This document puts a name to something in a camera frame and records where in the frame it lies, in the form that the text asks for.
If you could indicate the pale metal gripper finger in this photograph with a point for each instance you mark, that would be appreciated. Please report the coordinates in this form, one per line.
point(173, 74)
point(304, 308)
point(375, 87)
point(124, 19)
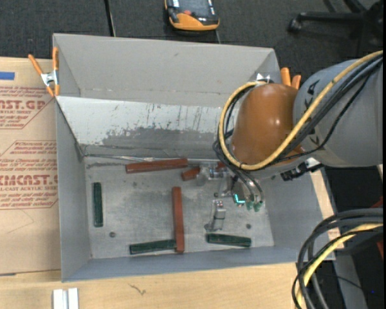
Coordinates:
point(212, 173)
point(217, 214)

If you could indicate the short red-brown flat block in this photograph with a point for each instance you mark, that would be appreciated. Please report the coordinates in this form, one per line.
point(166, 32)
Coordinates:
point(190, 174)

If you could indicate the dark green flat block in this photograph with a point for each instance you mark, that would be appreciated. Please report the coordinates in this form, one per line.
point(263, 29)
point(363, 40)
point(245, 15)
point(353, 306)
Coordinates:
point(98, 204)
point(152, 246)
point(228, 240)

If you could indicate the long red-brown flat block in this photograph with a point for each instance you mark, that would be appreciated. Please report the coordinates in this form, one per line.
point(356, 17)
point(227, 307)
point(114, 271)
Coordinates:
point(156, 165)
point(178, 217)

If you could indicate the grey metal bin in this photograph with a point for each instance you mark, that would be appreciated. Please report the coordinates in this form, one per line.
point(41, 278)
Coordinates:
point(141, 204)

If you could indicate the brown cardboard board red print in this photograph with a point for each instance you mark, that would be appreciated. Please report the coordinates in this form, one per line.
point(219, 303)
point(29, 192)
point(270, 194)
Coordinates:
point(25, 159)

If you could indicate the black cylinder on white bracket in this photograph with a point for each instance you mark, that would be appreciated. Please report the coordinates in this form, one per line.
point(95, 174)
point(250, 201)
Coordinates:
point(296, 173)

